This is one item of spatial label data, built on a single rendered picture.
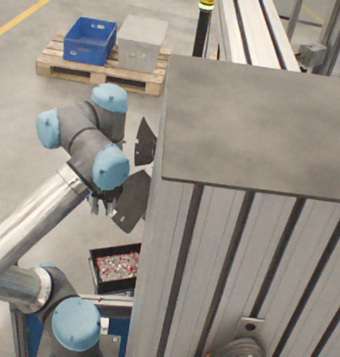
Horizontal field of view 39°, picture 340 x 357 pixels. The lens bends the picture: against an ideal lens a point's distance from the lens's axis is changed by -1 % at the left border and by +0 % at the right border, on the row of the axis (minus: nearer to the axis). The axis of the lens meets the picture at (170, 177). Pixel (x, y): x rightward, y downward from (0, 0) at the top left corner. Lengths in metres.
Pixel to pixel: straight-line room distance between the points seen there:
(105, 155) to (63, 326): 0.50
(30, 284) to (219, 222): 0.84
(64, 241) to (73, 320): 1.93
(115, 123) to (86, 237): 2.17
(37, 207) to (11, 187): 2.64
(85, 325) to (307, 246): 0.83
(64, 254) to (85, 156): 2.19
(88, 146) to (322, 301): 0.52
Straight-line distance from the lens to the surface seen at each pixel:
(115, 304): 1.77
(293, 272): 0.50
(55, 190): 0.89
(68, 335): 1.22
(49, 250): 3.08
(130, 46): 4.62
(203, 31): 1.53
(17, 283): 1.20
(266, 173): 0.44
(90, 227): 3.22
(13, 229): 0.90
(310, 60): 2.01
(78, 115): 0.97
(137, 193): 1.91
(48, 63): 4.79
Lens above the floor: 2.28
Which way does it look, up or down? 38 degrees down
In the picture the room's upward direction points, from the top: 10 degrees clockwise
